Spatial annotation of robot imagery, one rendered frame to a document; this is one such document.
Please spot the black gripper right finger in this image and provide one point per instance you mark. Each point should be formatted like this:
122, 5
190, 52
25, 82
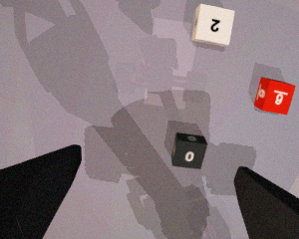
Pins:
268, 211

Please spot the cream block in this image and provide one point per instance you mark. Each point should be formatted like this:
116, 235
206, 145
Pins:
212, 25

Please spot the red block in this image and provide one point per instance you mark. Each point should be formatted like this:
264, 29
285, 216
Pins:
274, 96

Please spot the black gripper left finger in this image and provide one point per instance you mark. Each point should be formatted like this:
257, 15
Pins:
32, 191

